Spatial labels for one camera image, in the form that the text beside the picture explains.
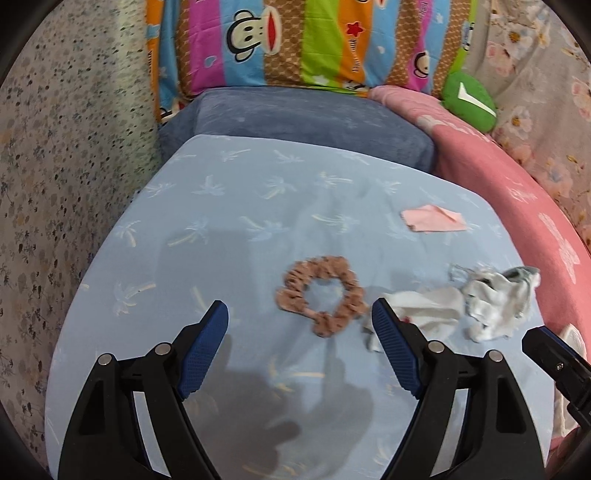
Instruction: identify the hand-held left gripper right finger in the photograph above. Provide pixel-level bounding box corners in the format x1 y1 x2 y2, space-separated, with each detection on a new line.
372 298 548 480

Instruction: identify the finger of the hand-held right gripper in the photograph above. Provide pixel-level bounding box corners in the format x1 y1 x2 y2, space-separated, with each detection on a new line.
522 325 591 425

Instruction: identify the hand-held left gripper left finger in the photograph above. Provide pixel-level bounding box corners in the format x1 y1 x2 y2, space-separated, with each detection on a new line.
58 300 230 480

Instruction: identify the white and grey sock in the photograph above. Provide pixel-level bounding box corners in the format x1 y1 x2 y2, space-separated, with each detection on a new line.
450 264 541 342

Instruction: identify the brown scrunchie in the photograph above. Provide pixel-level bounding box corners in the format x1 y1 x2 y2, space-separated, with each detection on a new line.
276 256 368 337

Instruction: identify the pink paper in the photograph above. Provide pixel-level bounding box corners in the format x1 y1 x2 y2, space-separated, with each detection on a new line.
400 205 466 233

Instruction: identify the light blue palm-print tablecloth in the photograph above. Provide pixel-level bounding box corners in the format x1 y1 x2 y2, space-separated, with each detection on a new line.
44 134 555 480

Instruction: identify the pink blanket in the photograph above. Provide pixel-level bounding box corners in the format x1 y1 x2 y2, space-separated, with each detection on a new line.
369 85 591 457

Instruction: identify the small-flower speckled cloth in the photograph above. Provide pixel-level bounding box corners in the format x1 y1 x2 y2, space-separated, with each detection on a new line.
0 14 162 462

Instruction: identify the green cushion with white mark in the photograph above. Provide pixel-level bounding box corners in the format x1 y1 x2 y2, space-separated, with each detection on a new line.
440 70 498 134

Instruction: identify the blue velvet cushion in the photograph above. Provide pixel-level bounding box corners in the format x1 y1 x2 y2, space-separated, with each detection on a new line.
159 88 437 174

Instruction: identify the beige floral cloth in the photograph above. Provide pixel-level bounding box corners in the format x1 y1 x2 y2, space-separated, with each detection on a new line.
466 0 591 232

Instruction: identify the striped monkey cartoon pillow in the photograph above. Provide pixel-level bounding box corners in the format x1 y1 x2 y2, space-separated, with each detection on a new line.
145 0 478 123

